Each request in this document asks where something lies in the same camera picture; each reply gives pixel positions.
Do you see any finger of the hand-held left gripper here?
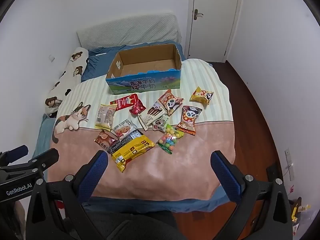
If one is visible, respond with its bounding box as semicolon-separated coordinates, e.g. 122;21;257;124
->
0;148;60;179
0;145;29;166

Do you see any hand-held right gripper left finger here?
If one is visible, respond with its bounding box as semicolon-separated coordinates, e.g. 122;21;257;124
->
26;150;110;240

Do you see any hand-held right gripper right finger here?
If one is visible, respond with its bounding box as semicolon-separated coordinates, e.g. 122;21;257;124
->
210;150;293;240

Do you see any brown pastry packet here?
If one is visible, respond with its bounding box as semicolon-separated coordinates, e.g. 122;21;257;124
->
94;130;118;154

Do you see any colourful candy ball bag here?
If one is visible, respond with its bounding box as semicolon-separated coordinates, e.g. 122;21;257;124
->
157;124;185;155

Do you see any blue printed cardboard box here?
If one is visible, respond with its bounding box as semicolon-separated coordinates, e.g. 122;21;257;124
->
105;43;182;95

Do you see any large yellow snack packet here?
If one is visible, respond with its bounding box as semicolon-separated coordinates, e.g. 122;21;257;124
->
111;134;155;173

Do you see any cat print striped pink blanket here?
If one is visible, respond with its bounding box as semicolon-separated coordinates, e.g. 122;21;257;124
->
47;59;237;202

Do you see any black snack packet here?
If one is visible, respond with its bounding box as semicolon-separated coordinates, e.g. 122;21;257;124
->
108;129;144;155

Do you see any white cookie packet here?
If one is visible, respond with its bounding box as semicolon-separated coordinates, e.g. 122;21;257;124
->
112;119;137;141

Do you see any beige snack packet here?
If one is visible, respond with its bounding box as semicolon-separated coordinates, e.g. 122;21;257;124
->
94;104;117;130

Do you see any orange panda print packet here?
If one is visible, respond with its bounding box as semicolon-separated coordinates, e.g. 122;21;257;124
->
175;105;202;136

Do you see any white wafer stick packet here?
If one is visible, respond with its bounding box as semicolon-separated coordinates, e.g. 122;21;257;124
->
138;102;165;131

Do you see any yellow small item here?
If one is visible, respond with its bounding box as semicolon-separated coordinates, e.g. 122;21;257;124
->
290;197;312;224

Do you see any red long snack packet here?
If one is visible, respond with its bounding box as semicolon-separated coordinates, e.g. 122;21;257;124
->
110;94;139;112

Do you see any small red snack packet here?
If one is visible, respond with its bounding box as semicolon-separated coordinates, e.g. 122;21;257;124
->
129;99;146;115

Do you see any small green white packet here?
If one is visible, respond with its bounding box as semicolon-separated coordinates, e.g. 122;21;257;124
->
153;116;170;132

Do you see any yellow panda print packet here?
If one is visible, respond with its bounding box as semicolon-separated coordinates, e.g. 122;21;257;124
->
189;86;214;105

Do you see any bear print long pillow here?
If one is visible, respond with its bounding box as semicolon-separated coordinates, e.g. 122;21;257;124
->
45;47;89;118

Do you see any red panda print packet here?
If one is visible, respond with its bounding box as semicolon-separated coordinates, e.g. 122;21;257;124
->
157;89;184;117

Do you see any grey quilted cushion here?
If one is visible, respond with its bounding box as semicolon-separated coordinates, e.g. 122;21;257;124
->
76;14;182;50

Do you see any white door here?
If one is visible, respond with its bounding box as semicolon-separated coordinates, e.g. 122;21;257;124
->
186;0;244;63

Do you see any white wall socket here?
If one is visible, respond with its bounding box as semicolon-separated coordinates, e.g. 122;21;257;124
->
284;148;297;181

